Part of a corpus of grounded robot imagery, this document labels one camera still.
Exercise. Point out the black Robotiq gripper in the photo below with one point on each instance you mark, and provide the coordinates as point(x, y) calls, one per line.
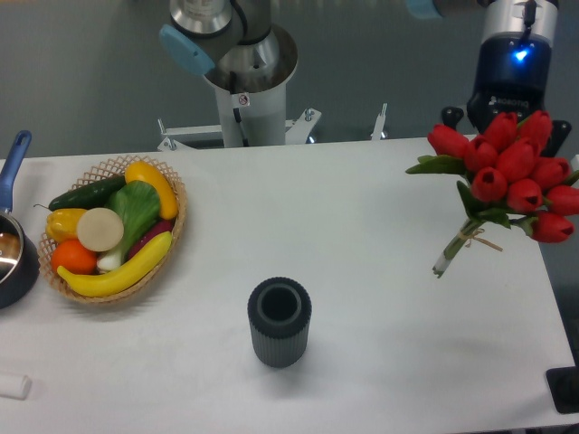
point(511, 76)

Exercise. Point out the red tulip bouquet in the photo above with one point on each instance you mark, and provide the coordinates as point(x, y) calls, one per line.
point(496, 180)

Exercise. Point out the dark grey ribbed vase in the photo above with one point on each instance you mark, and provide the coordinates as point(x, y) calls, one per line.
point(279, 311)

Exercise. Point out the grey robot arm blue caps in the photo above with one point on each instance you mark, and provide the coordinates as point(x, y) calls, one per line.
point(248, 61)

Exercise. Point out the black device table corner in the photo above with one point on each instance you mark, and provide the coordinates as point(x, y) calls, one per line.
point(563, 385)

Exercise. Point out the purple eggplant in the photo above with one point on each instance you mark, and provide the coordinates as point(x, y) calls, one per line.
point(157, 228)

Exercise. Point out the yellow squash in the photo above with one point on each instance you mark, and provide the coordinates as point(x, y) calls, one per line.
point(149, 174)

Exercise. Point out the green bok choy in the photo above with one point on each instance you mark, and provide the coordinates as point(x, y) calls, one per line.
point(137, 204)

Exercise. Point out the yellow banana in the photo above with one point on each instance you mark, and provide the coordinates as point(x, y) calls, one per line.
point(125, 276)

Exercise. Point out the green cucumber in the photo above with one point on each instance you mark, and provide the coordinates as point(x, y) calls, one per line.
point(87, 196)

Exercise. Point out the beige round disc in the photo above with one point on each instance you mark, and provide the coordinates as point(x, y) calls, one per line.
point(100, 229)

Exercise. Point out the orange fruit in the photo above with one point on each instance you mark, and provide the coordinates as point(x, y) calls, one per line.
point(72, 255)

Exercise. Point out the yellow bell pepper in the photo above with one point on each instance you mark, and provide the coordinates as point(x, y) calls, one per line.
point(61, 225)

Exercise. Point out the white cylinder object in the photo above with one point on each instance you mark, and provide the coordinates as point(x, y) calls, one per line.
point(15, 386)

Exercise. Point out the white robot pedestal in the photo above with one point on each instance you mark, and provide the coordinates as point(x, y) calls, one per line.
point(246, 119)

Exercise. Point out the dark pot blue handle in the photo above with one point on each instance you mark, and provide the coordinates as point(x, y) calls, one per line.
point(19, 259)

